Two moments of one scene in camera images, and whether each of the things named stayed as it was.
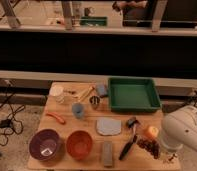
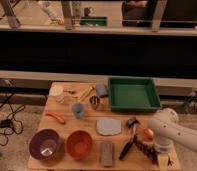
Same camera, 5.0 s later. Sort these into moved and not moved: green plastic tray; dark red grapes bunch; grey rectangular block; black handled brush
Moved: dark red grapes bunch
Not moved: grey rectangular block; black handled brush; green plastic tray
